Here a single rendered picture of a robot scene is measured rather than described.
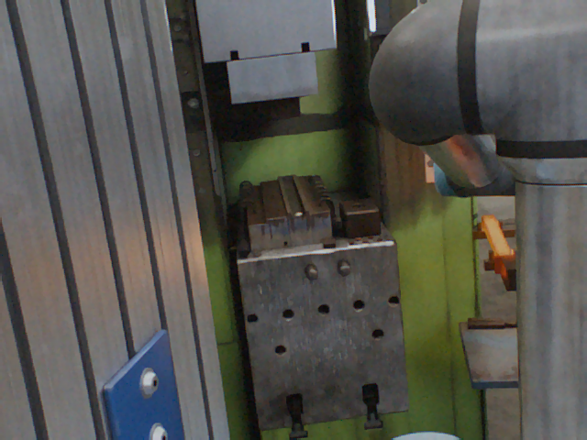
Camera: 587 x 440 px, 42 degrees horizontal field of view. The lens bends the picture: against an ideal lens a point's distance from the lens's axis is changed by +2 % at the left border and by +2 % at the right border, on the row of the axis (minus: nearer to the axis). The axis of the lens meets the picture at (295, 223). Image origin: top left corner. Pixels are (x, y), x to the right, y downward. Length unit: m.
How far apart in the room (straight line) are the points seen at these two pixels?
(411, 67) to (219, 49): 1.13
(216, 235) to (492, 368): 0.75
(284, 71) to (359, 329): 0.64
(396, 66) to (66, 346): 0.36
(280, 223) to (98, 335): 1.38
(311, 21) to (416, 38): 1.11
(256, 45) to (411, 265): 0.72
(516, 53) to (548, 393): 0.27
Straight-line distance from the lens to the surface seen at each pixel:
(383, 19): 1.85
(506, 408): 2.90
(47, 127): 0.39
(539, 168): 0.60
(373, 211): 1.81
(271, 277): 1.76
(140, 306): 0.47
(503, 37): 0.60
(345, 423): 1.95
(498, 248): 1.60
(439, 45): 0.61
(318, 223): 1.79
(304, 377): 1.87
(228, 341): 2.04
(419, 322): 2.08
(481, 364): 1.73
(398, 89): 0.63
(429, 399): 2.19
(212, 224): 1.93
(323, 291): 1.78
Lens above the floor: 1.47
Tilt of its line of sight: 16 degrees down
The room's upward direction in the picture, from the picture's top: 6 degrees counter-clockwise
